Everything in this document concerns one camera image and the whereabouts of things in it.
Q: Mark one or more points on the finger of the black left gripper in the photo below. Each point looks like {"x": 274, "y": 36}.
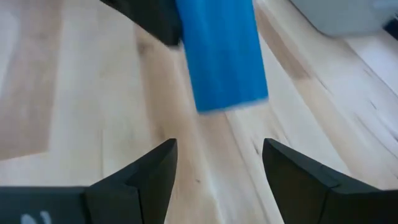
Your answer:
{"x": 155, "y": 18}

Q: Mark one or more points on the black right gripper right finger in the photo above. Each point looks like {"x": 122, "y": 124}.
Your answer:
{"x": 311, "y": 193}

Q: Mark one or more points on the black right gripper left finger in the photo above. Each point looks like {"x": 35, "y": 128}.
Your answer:
{"x": 130, "y": 196}

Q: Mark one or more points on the blue blocks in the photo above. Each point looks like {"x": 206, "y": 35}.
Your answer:
{"x": 220, "y": 53}

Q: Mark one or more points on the light grey plastic bin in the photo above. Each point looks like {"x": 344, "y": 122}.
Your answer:
{"x": 342, "y": 15}

